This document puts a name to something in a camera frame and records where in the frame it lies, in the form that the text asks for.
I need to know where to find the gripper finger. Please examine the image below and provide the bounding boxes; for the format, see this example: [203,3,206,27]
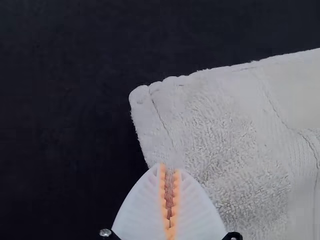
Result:
[171,167,244,240]
[98,162,168,240]

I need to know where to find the pale towel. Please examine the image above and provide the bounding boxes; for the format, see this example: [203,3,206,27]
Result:
[128,47,320,240]

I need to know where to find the black mat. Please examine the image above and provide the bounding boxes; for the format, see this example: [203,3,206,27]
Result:
[0,0,320,240]

